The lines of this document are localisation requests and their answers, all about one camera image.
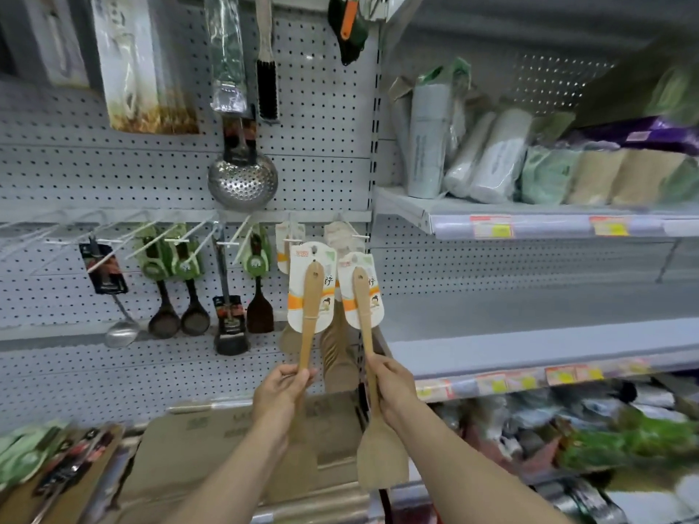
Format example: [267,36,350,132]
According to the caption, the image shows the small steel ladle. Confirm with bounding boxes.
[79,239,141,349]

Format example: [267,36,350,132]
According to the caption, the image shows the bundle of carded steel utensils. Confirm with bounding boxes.
[32,428,116,519]

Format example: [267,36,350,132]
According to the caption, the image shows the assorted packaged goods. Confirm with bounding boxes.
[431,376,699,524]

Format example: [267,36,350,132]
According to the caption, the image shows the white knife in package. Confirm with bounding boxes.
[90,0,200,135]

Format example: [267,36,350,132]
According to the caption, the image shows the black slotted turner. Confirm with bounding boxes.
[211,229,250,357]

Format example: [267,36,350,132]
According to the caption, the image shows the slim grey cup pack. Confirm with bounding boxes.
[388,79,414,175]

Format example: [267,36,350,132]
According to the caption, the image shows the person's left hand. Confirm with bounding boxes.
[252,363,317,448]

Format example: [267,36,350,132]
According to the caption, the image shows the row of green beige packs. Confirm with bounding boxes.
[518,144,699,208]

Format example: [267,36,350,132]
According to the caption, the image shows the row of red yellow labels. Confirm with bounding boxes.
[417,358,654,402]

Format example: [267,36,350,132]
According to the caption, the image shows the flat cardboard box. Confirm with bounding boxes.
[117,392,364,524]

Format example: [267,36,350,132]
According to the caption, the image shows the thick white roll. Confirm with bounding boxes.
[469,107,534,205]

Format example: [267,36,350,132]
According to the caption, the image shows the dark wooden spatula green card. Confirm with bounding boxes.
[242,226,276,335]

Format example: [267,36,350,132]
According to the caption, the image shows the black brush white handle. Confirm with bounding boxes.
[253,0,280,124]

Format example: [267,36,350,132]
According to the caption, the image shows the person's left forearm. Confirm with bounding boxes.
[163,430,291,524]

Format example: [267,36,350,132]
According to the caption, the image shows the black orange tool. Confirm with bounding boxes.
[327,0,370,66]

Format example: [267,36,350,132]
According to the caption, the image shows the row of dark spoons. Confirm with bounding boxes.
[0,422,66,489]

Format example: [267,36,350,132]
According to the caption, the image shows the pale boxed pack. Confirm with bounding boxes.
[21,0,91,88]

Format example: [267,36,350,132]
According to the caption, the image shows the clear pack green insert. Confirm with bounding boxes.
[203,0,250,115]

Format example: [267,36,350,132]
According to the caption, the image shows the large steel skimmer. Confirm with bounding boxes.
[207,111,280,213]

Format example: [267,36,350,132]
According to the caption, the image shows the person's right forearm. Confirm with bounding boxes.
[392,397,569,524]

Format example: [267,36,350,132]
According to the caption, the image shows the slim white roll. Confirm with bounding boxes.
[443,111,497,198]

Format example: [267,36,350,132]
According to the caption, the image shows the wooden spatulas bunch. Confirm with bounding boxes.
[322,221,368,397]

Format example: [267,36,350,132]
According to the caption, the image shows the person's right hand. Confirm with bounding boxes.
[364,354,422,431]

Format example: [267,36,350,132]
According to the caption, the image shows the grey store shelf unit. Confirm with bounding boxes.
[371,0,699,524]

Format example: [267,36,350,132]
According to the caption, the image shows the stack of long beige boxes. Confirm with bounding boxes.
[250,485,383,524]

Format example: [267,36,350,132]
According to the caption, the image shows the purple box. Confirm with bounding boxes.
[567,115,699,156]

